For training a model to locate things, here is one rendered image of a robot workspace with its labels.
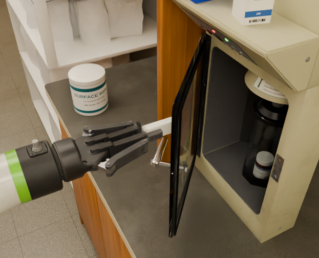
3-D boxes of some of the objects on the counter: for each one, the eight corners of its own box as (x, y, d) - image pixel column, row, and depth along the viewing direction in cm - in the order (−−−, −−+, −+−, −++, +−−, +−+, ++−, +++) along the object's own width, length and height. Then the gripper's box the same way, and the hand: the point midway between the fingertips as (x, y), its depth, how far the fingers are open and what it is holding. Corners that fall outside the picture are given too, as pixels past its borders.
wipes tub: (101, 92, 149) (97, 59, 139) (113, 110, 140) (110, 76, 130) (69, 102, 144) (63, 67, 134) (80, 120, 135) (74, 85, 125)
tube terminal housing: (256, 140, 126) (318, -138, 78) (331, 207, 104) (483, -123, 56) (194, 165, 117) (218, -133, 69) (261, 244, 95) (369, -112, 46)
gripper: (64, 172, 59) (193, 127, 67) (43, 126, 68) (159, 91, 76) (71, 202, 63) (191, 157, 72) (50, 156, 72) (159, 120, 81)
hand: (159, 129), depth 73 cm, fingers closed
